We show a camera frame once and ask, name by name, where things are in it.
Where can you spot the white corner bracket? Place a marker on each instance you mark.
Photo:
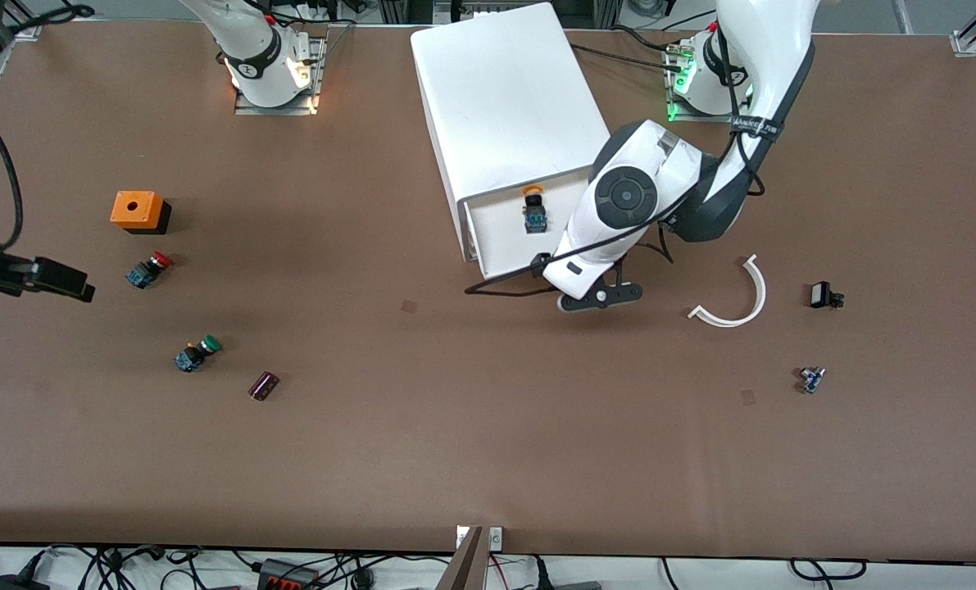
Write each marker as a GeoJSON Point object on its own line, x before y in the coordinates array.
{"type": "Point", "coordinates": [27, 31]}
{"type": "Point", "coordinates": [966, 43]}

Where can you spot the brown angled bracket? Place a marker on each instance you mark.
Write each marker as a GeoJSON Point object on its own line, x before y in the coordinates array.
{"type": "Point", "coordinates": [463, 565]}

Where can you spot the yellow push button switch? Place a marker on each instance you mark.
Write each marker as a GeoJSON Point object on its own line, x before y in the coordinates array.
{"type": "Point", "coordinates": [534, 215]}

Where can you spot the purple cylindrical capacitor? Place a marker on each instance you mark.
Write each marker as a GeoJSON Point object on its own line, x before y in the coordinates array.
{"type": "Point", "coordinates": [264, 386]}

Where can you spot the orange box with hole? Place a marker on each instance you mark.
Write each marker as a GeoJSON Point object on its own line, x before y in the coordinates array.
{"type": "Point", "coordinates": [133, 211]}

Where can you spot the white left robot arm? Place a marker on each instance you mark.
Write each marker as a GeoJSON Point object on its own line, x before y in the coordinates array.
{"type": "Point", "coordinates": [750, 65]}

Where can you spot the white mounting plate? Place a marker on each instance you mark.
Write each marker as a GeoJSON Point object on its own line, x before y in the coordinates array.
{"type": "Point", "coordinates": [496, 537]}

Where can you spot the green push button switch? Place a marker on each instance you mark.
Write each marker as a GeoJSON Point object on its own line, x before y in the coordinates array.
{"type": "Point", "coordinates": [197, 354]}

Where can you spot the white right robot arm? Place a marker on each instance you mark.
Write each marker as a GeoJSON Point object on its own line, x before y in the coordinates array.
{"type": "Point", "coordinates": [258, 57]}

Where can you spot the small black component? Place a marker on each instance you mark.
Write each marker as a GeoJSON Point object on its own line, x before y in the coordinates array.
{"type": "Point", "coordinates": [820, 295]}

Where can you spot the small blue white component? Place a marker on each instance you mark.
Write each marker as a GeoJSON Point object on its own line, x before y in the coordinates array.
{"type": "Point", "coordinates": [812, 379]}

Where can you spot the black orange power strip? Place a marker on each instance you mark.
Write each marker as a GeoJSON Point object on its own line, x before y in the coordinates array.
{"type": "Point", "coordinates": [287, 574]}

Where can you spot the brown tape square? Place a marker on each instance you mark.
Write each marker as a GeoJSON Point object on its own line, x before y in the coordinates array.
{"type": "Point", "coordinates": [410, 306]}
{"type": "Point", "coordinates": [748, 397]}

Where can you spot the red push button switch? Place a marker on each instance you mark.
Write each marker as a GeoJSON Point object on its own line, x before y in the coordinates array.
{"type": "Point", "coordinates": [147, 270]}

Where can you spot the white curved plastic part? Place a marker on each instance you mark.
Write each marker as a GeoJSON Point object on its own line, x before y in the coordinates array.
{"type": "Point", "coordinates": [760, 291]}

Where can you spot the black power adapter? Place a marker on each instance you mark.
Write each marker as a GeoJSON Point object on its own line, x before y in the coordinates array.
{"type": "Point", "coordinates": [16, 583]}

